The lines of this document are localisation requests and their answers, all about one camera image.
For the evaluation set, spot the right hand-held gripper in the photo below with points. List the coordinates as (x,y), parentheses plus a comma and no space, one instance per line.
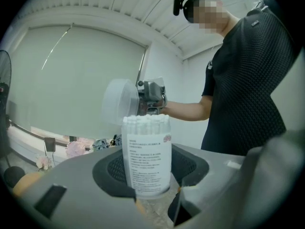
(153,90)

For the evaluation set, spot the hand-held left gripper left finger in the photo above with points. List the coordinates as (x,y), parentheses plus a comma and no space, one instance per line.
(83,194)

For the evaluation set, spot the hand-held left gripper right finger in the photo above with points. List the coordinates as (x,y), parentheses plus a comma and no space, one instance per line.
(214,194)

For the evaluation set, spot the translucent round lid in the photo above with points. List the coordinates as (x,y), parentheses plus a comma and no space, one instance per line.
(119,101)

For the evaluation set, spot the small white cup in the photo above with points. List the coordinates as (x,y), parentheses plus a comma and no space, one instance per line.
(147,159)

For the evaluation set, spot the person's right forearm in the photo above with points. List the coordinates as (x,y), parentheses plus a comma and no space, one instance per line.
(188,111)

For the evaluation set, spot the pink cloth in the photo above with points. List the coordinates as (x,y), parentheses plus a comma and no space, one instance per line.
(76,148)

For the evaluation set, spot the vase of pink flowers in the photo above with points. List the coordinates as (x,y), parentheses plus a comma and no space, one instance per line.
(44,162)

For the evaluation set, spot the blue denim garment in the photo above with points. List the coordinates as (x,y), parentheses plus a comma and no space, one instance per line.
(101,144)

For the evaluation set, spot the oval wooden coffee table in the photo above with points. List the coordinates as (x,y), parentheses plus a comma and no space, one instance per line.
(26,184)

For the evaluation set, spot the small black device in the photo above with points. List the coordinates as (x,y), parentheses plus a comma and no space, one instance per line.
(50,144)

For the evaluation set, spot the blue patterned cloth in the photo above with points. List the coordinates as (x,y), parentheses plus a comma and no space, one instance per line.
(116,141)

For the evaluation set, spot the grey roller blind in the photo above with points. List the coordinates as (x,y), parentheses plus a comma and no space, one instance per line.
(78,80)

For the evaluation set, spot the person's head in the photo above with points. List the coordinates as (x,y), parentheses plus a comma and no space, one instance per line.
(209,13)

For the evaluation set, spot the person's black shirt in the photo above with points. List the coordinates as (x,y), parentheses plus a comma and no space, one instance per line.
(250,80)

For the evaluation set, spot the black round lamp base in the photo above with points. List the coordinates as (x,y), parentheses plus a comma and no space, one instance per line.
(4,80)

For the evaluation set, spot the black head camera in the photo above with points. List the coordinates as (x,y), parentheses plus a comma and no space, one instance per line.
(178,6)

